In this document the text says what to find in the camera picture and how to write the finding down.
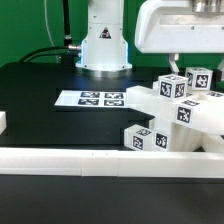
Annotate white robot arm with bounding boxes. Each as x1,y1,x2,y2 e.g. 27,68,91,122
77,0,224,77

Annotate white chair seat part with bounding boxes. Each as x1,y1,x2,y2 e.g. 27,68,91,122
149,118,203,152

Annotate white U-shaped fence frame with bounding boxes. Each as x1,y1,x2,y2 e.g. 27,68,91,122
0,119,224,178

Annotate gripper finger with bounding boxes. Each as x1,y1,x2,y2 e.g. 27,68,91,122
213,56,224,82
168,53,179,75

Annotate black cable bundle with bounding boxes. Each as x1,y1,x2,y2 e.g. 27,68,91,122
19,0,83,64

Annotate white tagged cube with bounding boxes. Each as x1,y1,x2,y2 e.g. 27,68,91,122
185,67,213,91
158,74,188,101

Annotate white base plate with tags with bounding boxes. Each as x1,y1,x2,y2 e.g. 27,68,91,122
55,90,126,108

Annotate thin white cable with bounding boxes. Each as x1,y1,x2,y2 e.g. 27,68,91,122
43,0,62,64

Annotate white block at left edge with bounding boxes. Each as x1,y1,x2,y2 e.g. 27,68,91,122
0,111,7,135

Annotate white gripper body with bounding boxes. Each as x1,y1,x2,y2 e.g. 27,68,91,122
135,0,224,54

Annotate white chair back part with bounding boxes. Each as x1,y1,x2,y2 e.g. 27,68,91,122
126,86,224,135

